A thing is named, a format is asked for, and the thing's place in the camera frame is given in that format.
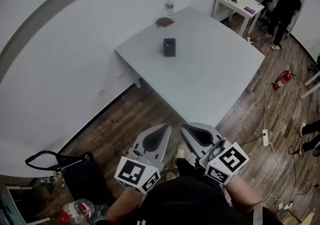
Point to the white power strip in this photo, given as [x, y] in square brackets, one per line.
[265, 137]
[249, 40]

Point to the grey storage box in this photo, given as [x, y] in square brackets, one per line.
[7, 206]

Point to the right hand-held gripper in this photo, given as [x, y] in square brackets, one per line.
[230, 161]

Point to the small black box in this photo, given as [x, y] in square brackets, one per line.
[170, 50]

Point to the small white side table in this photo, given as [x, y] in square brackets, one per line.
[240, 2]

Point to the red label plastic bottle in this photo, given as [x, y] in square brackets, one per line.
[80, 210]

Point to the person's left forearm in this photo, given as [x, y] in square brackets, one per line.
[120, 206]

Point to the clear plastic water bottle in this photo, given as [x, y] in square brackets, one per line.
[169, 6]

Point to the person's right forearm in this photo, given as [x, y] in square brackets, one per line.
[240, 194]

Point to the red fire extinguisher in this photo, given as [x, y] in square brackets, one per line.
[282, 80]

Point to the black bag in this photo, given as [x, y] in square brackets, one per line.
[315, 64]

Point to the reddish brown cloth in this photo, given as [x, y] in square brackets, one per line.
[164, 22]

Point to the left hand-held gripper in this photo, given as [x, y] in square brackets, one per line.
[136, 169]

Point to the white plug adapter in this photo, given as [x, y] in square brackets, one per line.
[288, 206]

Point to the person's black shirt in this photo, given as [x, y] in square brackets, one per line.
[190, 201]

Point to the small clear bottle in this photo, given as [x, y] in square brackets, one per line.
[51, 179]

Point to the light wooden stool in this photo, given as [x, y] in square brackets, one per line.
[305, 219]

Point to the person's pale shoe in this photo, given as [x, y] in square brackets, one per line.
[173, 176]
[181, 152]

